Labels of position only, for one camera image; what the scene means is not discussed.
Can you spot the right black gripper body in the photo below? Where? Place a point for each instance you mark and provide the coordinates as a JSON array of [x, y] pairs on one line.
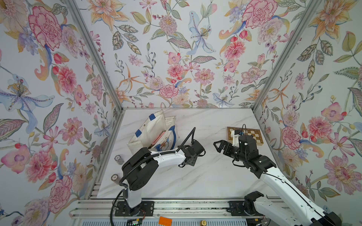
[[235, 153]]

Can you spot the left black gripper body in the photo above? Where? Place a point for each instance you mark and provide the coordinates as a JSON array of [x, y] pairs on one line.
[[193, 162]]

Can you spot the white canvas tote pouch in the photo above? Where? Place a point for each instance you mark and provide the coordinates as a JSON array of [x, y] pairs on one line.
[[152, 132]]

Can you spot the long pink utility knife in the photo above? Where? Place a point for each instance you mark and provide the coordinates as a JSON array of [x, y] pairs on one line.
[[157, 138]]

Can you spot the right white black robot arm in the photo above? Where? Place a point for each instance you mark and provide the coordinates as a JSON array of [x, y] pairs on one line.
[[302, 211]]

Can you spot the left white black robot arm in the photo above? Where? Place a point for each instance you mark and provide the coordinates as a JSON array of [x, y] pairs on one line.
[[140, 168]]

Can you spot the wooden folding chess board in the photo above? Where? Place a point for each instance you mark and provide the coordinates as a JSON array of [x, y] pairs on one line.
[[255, 133]]

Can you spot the orange tag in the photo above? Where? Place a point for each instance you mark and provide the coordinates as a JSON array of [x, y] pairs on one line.
[[163, 221]]

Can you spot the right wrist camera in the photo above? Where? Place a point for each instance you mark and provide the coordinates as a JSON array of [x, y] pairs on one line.
[[235, 134]]

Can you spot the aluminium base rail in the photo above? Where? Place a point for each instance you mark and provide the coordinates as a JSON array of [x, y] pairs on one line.
[[169, 208]]

